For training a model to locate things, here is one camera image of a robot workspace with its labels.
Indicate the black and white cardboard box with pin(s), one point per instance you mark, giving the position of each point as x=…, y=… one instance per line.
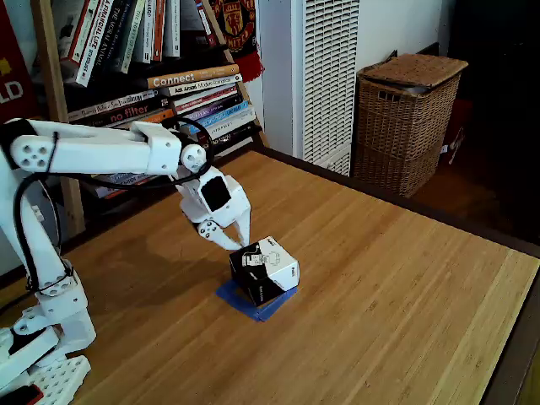
x=270, y=270

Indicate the blue tape square target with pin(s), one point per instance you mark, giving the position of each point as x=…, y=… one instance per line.
x=257, y=314

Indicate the red flat box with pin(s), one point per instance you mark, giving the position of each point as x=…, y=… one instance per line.
x=460, y=126

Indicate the light blue spine book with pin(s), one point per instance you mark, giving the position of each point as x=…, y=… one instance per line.
x=223, y=116

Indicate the purple spine book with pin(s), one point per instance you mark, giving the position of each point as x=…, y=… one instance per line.
x=211, y=110

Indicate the white Modern Romance book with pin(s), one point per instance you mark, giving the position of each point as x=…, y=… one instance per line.
x=206, y=85

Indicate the orange Connect book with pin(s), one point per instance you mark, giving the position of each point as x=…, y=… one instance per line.
x=190, y=77

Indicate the black no filter book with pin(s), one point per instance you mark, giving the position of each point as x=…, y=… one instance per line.
x=126, y=113

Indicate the white grille heater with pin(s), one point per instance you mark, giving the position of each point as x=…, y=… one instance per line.
x=329, y=84

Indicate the red football scarf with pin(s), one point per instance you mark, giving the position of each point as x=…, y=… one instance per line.
x=236, y=25

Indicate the brown wicker basket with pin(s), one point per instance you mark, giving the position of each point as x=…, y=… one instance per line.
x=401, y=126

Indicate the black Moral Animal book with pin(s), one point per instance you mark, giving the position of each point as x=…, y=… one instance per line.
x=111, y=29

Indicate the white Financial Life book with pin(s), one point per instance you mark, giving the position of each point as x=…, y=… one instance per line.
x=93, y=42

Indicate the wooden ladder bookshelf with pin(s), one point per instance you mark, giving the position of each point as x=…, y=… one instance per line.
x=52, y=84

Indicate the red poster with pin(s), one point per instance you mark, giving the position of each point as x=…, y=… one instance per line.
x=12, y=84

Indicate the white perforated base plate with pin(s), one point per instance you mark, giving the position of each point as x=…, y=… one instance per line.
x=63, y=375

